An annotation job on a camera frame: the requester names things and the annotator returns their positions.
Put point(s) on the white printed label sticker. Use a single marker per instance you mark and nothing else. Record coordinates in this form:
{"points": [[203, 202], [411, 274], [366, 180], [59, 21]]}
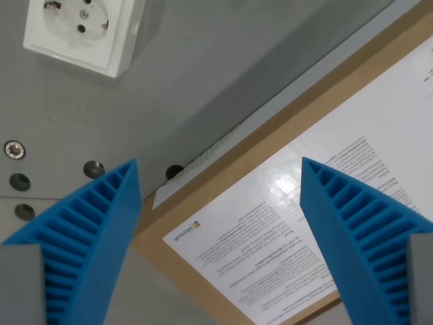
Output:
{"points": [[270, 210]]}

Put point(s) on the silver hex bolt with washer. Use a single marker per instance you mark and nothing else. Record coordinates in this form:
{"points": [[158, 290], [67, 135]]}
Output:
{"points": [[14, 150]]}

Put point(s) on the white mesh tape strip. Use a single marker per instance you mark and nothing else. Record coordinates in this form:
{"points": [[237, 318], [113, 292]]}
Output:
{"points": [[203, 160]]}

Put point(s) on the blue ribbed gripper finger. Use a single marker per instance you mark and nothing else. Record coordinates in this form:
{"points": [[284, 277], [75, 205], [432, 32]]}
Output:
{"points": [[348, 237], [101, 230]]}

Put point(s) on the grey countersunk screw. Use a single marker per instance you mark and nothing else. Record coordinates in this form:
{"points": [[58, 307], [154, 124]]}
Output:
{"points": [[94, 168]]}

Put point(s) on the white wall socket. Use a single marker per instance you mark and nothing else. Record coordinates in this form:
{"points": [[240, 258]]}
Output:
{"points": [[67, 37]]}

